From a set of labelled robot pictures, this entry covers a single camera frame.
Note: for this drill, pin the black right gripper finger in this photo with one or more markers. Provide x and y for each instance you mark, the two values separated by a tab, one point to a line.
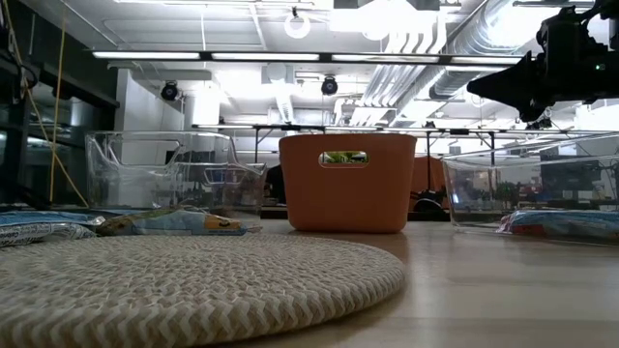
534	111
508	82

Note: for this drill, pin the light blue orange Chewy bar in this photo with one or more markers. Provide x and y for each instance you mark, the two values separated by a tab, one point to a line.
169	224

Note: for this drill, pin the clear plastic bin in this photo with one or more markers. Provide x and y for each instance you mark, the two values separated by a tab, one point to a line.
464	193
101	159

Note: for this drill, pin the orange background chair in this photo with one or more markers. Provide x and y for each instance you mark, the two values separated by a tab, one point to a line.
428	176

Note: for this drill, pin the black ceiling spot lamp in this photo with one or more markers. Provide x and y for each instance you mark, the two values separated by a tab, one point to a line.
169	91
329	86

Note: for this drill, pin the green potted plant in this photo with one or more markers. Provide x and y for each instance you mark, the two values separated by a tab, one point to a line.
343	157

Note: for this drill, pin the orange plastic basket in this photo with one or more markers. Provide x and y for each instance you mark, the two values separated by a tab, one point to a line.
338	203

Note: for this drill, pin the round white ceiling lamp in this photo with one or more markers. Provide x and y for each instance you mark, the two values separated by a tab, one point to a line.
297	36

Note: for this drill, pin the long ceiling light strip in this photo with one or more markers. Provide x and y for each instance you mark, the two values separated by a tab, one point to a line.
266	56

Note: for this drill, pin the round woven beige mat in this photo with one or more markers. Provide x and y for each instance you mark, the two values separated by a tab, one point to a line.
193	290

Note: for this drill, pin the silver ventilation duct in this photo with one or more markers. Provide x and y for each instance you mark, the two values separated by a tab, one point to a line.
483	34

